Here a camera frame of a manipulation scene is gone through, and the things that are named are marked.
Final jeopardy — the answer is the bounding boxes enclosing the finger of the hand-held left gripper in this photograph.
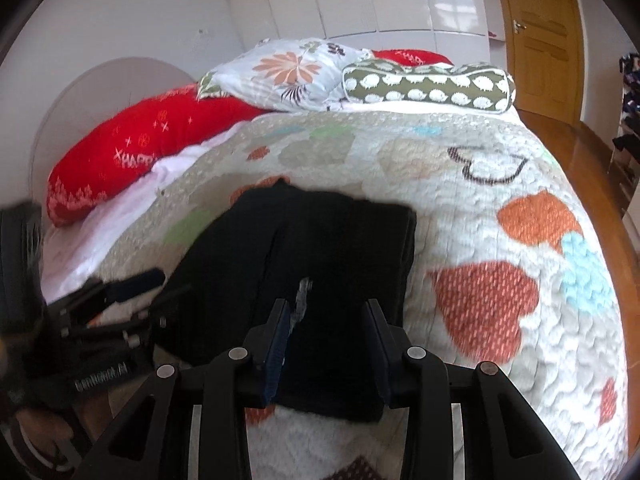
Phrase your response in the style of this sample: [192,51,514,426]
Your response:
[60,284,194,356]
[47,268,167,321]

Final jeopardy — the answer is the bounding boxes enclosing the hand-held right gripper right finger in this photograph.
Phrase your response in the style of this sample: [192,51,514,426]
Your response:
[362,299,581,480]

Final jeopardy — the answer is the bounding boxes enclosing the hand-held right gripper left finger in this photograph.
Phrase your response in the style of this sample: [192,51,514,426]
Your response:
[75,298,293,480]

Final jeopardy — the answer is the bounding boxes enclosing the black pants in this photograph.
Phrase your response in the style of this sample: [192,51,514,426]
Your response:
[152,177,418,423]

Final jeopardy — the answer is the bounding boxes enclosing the white bed sheet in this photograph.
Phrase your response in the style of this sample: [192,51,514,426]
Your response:
[40,120,261,301]

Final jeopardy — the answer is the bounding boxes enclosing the red printed pillow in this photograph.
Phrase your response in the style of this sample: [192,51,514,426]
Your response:
[372,49,453,67]
[46,82,266,228]

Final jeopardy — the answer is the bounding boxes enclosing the grey round headboard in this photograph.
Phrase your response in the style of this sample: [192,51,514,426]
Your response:
[30,57,201,196]

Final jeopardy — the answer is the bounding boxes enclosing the heart patterned quilt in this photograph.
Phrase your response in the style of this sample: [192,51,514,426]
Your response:
[42,110,631,480]

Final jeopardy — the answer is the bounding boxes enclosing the white floral pillow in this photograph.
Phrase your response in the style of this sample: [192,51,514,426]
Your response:
[196,37,373,113]

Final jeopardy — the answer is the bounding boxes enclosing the green bolster pillow white print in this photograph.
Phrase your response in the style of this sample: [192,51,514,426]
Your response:
[341,59,516,112]

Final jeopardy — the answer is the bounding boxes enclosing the wooden door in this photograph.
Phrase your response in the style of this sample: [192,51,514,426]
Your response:
[492,0,586,126]

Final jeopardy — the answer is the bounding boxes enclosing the glossy white wardrobe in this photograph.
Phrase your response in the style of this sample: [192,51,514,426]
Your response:
[220,0,493,53]

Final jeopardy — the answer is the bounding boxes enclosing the pile of dark clothes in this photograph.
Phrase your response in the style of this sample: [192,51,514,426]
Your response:
[619,52,640,92]

